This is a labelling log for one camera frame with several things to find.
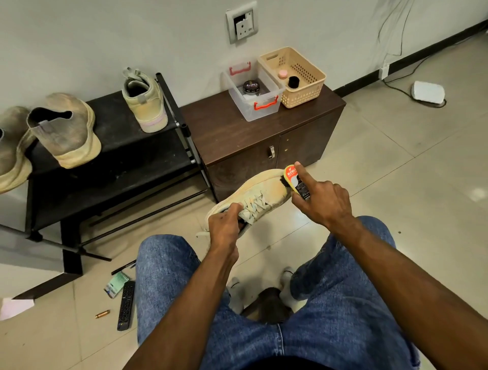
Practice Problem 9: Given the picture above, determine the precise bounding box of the white cable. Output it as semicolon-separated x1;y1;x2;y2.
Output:
376;0;446;109

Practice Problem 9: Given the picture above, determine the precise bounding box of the white paper sheet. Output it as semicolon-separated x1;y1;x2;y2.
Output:
0;297;35;321

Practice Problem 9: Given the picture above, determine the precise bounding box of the person's right hand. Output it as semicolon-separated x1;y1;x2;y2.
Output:
292;162;354;232

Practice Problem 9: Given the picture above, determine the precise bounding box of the person's left hand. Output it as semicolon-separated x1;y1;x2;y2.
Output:
207;202;243;257

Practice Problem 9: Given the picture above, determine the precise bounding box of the black pen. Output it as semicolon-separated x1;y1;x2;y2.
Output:
111;259;138;275

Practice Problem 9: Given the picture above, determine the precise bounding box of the white router box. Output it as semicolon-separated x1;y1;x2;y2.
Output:
411;81;447;108

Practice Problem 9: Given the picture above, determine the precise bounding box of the green paper packet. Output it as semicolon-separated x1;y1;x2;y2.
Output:
104;270;132;298

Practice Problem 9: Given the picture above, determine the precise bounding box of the person's left forearm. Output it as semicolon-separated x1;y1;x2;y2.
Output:
124;245;239;370

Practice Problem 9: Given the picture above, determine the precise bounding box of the white wall socket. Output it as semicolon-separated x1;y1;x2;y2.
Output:
226;2;259;44

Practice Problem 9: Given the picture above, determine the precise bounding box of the dark brown wooden cabinet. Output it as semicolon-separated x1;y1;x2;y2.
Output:
181;84;346;203

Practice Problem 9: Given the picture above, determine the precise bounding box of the clear plastic storage box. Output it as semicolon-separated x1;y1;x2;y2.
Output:
223;61;285;122

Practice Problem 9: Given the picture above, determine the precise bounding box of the beige plastic basket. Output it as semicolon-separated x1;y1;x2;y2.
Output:
258;47;327;109

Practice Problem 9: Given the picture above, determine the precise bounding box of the black remote control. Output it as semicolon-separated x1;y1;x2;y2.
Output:
117;280;137;331

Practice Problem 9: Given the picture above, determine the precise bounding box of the worn tan slip-on shoe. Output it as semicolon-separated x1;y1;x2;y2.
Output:
0;105;35;194
26;92;102;169

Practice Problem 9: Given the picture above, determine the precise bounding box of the black orange shoe brush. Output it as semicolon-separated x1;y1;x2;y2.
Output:
282;165;312;201

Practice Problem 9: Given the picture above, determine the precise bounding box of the black metal shoe rack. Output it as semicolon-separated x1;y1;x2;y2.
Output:
0;72;217;300

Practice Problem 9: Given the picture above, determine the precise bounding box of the person's right forearm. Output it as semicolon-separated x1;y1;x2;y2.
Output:
334;217;488;370

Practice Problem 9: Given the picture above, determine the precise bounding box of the pale green lace-up shoe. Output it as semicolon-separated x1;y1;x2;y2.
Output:
122;68;169;134
200;168;294;237

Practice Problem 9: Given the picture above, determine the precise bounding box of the person's right leg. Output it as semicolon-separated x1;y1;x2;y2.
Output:
276;215;420;370

